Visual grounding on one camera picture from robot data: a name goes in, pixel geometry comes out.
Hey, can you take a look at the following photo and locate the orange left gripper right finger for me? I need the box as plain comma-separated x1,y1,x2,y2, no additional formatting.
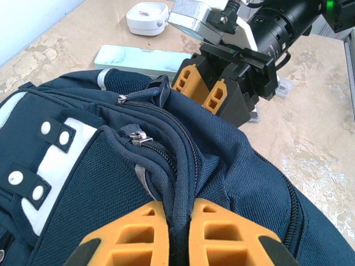
188,198,302,266

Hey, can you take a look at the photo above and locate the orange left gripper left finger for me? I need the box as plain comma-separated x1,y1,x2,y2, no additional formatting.
65,201,170,266

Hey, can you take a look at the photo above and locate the navy blue backpack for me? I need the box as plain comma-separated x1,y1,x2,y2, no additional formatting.
0,68,355,266

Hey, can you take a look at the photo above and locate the pale green pencil case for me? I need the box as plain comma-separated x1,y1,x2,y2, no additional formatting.
94,44,194,84

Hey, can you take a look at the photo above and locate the clear plastic packet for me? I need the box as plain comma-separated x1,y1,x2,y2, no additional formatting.
277,78,293,98

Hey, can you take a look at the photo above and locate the white round container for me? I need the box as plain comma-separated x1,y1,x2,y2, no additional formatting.
126,2,169,36

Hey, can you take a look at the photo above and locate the aluminium table frame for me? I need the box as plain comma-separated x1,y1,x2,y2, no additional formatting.
343,26,355,124

